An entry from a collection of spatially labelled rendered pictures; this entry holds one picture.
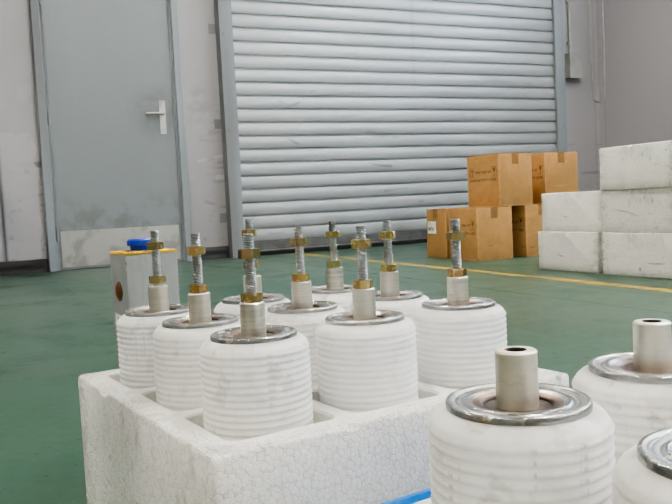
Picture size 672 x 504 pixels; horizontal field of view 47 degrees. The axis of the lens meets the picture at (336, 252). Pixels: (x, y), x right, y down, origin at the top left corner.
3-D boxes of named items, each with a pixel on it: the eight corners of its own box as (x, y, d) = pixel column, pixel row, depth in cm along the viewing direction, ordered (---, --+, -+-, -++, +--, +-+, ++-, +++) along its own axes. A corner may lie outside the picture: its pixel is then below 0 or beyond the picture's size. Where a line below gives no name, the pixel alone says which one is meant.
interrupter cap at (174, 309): (207, 311, 88) (207, 305, 88) (154, 321, 82) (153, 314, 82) (164, 308, 93) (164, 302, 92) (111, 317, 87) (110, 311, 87)
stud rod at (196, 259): (206, 307, 78) (201, 232, 77) (202, 309, 77) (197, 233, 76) (197, 307, 78) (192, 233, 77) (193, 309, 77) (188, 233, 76)
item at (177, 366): (272, 484, 82) (262, 314, 81) (238, 521, 73) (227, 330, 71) (188, 480, 84) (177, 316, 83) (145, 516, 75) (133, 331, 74)
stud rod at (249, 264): (252, 319, 68) (247, 233, 67) (261, 319, 67) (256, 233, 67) (244, 320, 67) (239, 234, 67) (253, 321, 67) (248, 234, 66)
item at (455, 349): (402, 472, 83) (394, 306, 82) (473, 455, 88) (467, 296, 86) (456, 501, 75) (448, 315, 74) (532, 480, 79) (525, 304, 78)
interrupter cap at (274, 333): (250, 330, 73) (250, 322, 73) (314, 334, 68) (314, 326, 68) (191, 344, 66) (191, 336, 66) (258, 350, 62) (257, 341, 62)
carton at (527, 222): (559, 253, 456) (557, 203, 454) (527, 257, 446) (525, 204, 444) (526, 252, 483) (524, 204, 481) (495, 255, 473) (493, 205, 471)
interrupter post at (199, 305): (216, 323, 78) (214, 290, 78) (207, 327, 76) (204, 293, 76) (194, 323, 79) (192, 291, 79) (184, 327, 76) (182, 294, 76)
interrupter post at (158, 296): (174, 313, 87) (173, 284, 87) (158, 316, 86) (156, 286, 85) (161, 312, 89) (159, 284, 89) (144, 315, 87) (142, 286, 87)
